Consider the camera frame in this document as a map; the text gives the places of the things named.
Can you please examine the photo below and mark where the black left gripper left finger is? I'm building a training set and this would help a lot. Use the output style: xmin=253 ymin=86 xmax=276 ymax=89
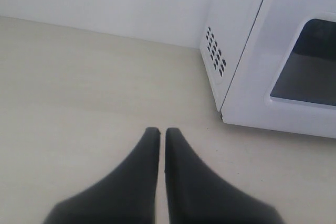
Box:
xmin=44 ymin=127 xmax=160 ymax=223

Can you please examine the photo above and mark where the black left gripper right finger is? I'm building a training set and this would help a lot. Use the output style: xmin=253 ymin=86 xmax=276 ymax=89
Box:
xmin=165 ymin=127 xmax=283 ymax=223

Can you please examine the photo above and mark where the white microwave door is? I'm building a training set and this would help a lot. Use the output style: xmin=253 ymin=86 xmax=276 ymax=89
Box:
xmin=221 ymin=0 xmax=335 ymax=138

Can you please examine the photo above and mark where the white microwave oven body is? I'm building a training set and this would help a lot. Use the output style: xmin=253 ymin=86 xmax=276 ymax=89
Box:
xmin=200 ymin=0 xmax=263 ymax=112

